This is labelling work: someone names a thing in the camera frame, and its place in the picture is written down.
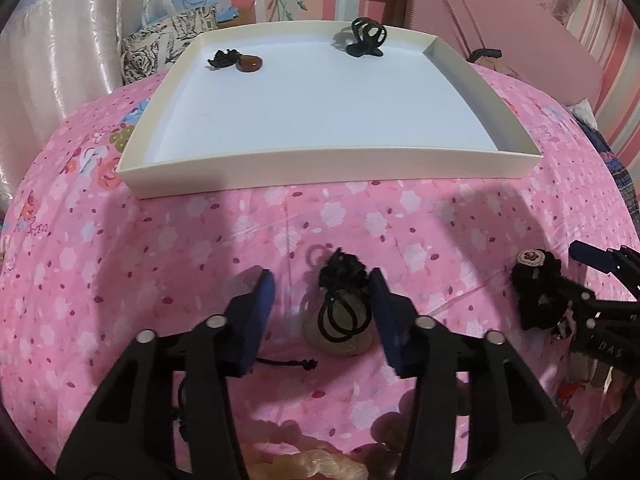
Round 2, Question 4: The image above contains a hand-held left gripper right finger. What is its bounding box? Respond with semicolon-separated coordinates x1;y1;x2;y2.
369;267;586;480

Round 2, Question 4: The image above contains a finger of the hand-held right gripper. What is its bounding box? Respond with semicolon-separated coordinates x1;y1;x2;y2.
569;240;640;302
537;280;601;322

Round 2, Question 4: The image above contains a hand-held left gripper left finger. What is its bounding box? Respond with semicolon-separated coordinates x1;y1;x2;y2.
55;269;276;480

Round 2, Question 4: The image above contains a black scrunchie with brooch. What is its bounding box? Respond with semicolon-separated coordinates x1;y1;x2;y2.
511;249;576;341

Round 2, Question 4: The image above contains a jade pendant with black cord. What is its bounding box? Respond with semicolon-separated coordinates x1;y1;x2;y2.
302;245;373;358

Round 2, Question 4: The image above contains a cream beaded bracelet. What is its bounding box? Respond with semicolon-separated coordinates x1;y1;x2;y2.
247;412;408;480

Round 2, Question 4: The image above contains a white shallow tray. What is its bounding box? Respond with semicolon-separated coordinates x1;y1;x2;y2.
116;20;544;200

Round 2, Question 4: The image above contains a plaid cloth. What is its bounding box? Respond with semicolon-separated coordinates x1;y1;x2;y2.
572;102;640;231

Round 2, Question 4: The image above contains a black hair claw clip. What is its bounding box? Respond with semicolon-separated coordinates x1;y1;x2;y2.
345;17;388;58

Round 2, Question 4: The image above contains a black and white printed bag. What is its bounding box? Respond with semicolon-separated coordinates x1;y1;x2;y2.
121;5;218;86

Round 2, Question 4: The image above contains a cream satin curtain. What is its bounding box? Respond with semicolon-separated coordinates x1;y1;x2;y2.
0;0;173;201

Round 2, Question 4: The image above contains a brown bag with black handle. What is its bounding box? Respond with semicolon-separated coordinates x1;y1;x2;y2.
470;47;506;68

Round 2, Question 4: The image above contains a brown pendant with black cord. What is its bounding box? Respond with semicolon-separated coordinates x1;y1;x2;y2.
207;49;263;73

